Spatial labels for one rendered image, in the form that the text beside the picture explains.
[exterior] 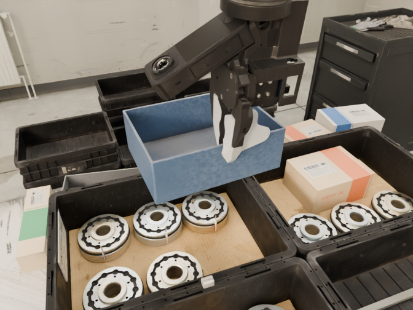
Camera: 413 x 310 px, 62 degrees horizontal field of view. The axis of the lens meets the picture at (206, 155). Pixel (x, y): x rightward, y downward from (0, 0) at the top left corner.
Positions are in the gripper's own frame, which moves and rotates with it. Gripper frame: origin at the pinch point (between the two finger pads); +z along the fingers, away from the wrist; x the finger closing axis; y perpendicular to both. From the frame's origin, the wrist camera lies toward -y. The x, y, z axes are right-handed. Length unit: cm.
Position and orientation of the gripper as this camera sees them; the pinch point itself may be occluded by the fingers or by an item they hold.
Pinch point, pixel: (223, 153)
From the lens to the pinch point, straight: 46.1
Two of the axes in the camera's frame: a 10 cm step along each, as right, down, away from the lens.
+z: -0.3, 7.6, 6.5
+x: -3.6, -6.2, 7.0
